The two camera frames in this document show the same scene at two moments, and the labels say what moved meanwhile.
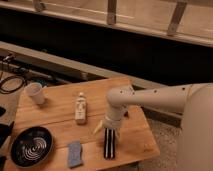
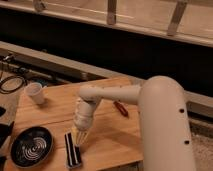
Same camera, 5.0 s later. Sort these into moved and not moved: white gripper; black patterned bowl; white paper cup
Moved: white gripper
Not moved: white paper cup; black patterned bowl
